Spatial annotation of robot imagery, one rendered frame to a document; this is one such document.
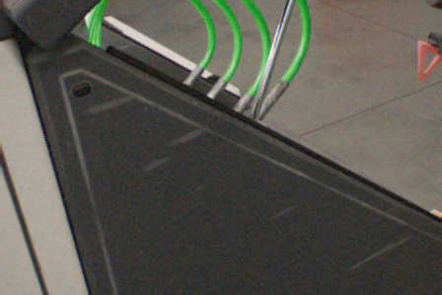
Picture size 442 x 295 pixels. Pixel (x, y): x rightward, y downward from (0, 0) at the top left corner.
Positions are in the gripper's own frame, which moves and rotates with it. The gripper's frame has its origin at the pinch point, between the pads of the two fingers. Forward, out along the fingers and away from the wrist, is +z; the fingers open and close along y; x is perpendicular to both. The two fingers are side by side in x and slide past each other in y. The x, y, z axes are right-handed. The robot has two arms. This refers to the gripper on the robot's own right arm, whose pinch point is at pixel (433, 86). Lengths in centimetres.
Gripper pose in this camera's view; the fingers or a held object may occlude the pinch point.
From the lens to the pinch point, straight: 136.9
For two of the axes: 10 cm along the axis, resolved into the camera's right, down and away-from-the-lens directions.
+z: -3.4, 8.7, 3.6
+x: 9.1, 2.1, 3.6
